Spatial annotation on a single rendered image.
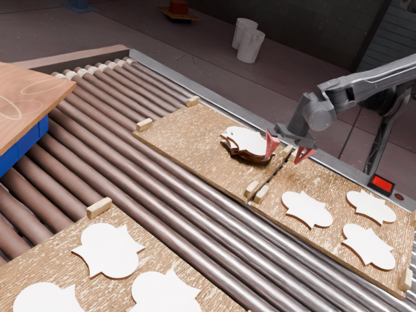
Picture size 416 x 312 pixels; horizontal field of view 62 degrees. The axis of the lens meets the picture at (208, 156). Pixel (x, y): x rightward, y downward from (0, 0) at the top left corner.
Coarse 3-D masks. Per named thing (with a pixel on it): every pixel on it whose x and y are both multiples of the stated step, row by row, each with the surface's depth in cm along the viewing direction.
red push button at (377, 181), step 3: (375, 177) 118; (378, 177) 118; (375, 180) 116; (378, 180) 116; (381, 180) 117; (375, 183) 114; (378, 183) 115; (381, 183) 115; (384, 183) 116; (387, 183) 116; (381, 186) 114; (384, 186) 114; (387, 186) 115; (390, 186) 115; (387, 189) 113
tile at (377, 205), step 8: (352, 192) 104; (360, 192) 105; (352, 200) 101; (360, 200) 102; (368, 200) 103; (376, 200) 104; (384, 200) 105; (360, 208) 99; (368, 208) 100; (376, 208) 101; (384, 208) 101; (368, 216) 97; (376, 216) 98; (384, 216) 98; (392, 216) 99
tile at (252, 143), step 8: (240, 128) 111; (232, 136) 106; (240, 136) 107; (248, 136) 108; (256, 136) 109; (240, 144) 103; (248, 144) 104; (256, 144) 105; (264, 144) 106; (240, 152) 101; (248, 152) 101; (256, 152) 101; (264, 152) 102
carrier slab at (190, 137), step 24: (168, 120) 115; (192, 120) 119; (216, 120) 123; (168, 144) 104; (192, 144) 107; (216, 144) 110; (192, 168) 98; (216, 168) 100; (240, 168) 103; (264, 168) 106; (240, 192) 94
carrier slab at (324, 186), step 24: (288, 168) 109; (312, 168) 112; (312, 192) 102; (336, 192) 104; (264, 216) 90; (336, 216) 95; (360, 216) 98; (408, 216) 103; (312, 240) 86; (336, 240) 88; (384, 240) 92; (408, 240) 94; (360, 264) 83; (408, 264) 87; (384, 288) 80
